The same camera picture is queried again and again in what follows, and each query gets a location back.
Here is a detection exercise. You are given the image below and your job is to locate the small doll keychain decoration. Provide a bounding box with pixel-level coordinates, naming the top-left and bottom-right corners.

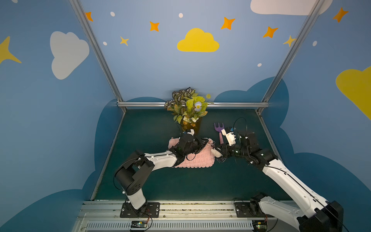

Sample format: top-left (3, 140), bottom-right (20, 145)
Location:
top-left (211, 148), bottom-right (227, 163)

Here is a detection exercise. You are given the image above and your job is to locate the pink puffy bag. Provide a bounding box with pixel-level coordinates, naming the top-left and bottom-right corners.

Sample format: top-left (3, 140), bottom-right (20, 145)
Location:
top-left (168, 135), bottom-right (215, 168)

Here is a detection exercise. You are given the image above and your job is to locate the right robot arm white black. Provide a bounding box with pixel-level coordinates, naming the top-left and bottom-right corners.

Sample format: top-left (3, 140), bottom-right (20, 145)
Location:
top-left (215, 130), bottom-right (345, 232)

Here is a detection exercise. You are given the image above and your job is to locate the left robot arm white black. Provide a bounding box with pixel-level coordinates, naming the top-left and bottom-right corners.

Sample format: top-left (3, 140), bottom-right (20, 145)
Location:
top-left (114, 133), bottom-right (209, 210)

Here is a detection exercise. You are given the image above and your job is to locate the amber glass vase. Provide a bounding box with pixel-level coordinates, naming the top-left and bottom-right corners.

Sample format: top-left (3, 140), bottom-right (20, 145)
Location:
top-left (180, 118), bottom-right (202, 135)

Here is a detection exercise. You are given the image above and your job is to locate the purple pink toy rake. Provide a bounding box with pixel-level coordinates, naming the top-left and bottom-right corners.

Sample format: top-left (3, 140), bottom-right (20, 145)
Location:
top-left (214, 123), bottom-right (224, 145)

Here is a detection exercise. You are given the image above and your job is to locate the artificial plant bouquet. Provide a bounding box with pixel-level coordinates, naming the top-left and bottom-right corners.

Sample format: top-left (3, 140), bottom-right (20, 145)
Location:
top-left (164, 87), bottom-right (209, 126)

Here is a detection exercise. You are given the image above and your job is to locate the right controller board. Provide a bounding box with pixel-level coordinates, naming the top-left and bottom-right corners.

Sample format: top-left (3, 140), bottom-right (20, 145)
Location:
top-left (252, 220), bottom-right (268, 232)

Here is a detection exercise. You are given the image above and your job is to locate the controller board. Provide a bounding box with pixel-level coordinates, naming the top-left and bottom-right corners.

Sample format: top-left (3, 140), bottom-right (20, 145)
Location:
top-left (130, 221), bottom-right (148, 230)
top-left (252, 220), bottom-right (268, 232)

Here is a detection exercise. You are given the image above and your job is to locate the back horizontal aluminium bar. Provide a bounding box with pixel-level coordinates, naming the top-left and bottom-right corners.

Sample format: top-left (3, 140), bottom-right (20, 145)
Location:
top-left (117, 101), bottom-right (269, 108)

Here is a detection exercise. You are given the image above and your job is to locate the left controller board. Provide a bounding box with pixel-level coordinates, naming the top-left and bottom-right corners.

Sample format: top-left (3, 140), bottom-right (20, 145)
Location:
top-left (130, 221), bottom-right (148, 230)

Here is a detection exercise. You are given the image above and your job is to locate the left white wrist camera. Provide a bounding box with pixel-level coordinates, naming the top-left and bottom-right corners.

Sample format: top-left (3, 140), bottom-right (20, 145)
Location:
top-left (187, 129), bottom-right (195, 136)

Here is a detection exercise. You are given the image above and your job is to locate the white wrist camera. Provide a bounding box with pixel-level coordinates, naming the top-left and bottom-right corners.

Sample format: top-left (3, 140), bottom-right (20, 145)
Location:
top-left (221, 129), bottom-right (236, 146)
top-left (187, 129), bottom-right (195, 136)

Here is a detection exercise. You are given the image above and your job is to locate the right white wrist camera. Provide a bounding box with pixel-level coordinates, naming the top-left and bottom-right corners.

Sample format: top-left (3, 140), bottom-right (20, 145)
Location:
top-left (221, 129), bottom-right (236, 146)

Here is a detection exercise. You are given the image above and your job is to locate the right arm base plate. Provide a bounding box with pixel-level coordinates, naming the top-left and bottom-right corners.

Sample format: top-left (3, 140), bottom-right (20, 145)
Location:
top-left (233, 202), bottom-right (273, 218)

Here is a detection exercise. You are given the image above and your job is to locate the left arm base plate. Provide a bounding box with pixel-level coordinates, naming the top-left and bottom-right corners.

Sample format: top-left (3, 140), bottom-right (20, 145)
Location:
top-left (120, 202), bottom-right (160, 218)

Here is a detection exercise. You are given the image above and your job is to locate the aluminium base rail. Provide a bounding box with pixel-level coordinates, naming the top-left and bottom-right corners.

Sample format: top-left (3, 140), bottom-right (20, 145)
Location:
top-left (71, 200), bottom-right (324, 232)

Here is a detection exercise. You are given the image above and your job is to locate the right diagonal aluminium post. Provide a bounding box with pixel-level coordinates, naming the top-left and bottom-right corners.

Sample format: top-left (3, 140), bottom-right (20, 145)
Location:
top-left (257, 0), bottom-right (325, 115)

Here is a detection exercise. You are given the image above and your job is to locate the diagonal aluminium post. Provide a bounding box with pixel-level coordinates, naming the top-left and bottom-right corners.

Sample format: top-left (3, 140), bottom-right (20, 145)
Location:
top-left (257, 0), bottom-right (325, 115)
top-left (69, 0), bottom-right (127, 114)

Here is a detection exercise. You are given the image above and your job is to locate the left diagonal aluminium post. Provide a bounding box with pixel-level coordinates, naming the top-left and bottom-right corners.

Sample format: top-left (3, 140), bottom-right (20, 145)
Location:
top-left (69, 0), bottom-right (127, 114)

